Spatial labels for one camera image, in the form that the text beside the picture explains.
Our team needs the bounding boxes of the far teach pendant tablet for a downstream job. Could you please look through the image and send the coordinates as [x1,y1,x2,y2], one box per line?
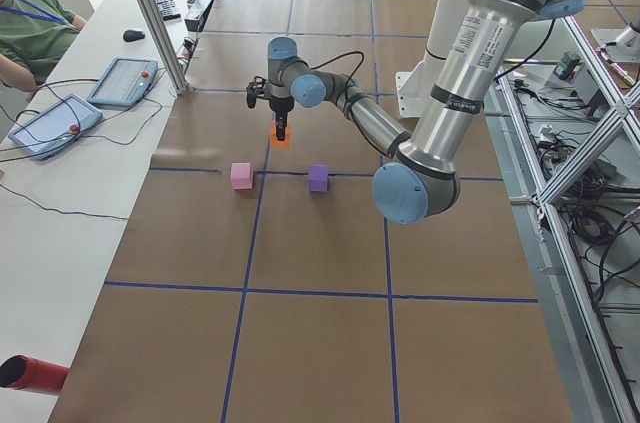
[87,57,158,108]

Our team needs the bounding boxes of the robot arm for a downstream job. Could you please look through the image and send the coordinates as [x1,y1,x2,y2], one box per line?
[247,0,586,224]

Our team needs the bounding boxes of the teach pendant tablet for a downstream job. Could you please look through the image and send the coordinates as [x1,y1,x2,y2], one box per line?
[8,94,103,160]
[87,57,158,108]

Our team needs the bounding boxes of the aluminium side frame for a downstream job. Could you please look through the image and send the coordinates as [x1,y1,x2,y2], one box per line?
[485,5,639,422]

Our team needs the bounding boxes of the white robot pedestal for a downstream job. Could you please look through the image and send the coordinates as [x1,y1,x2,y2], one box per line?
[396,0,468,118]

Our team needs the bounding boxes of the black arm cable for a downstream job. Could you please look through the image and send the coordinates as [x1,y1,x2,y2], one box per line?
[309,50,366,89]

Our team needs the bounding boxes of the purple foam cube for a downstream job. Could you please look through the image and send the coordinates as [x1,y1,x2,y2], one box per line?
[308,164,329,193]

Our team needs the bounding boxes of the near teach pendant tablet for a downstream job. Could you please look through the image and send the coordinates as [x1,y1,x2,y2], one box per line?
[8,94,103,160]

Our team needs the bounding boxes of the pink foam cube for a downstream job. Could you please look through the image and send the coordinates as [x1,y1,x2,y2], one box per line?
[230,162,254,190]

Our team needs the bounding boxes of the orange foam cube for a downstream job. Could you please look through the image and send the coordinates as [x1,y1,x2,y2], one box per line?
[269,121,292,148]

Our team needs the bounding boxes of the person in green shirt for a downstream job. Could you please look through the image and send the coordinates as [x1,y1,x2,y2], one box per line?
[1,0,87,93]

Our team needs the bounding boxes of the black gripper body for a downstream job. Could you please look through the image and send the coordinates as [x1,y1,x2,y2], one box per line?
[269,96,294,118]

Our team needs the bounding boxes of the red cylinder tube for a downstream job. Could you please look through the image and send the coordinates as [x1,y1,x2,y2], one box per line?
[1,355,69,396]

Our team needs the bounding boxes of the black computer mouse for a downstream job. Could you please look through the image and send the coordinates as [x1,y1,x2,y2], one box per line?
[122,29,145,43]

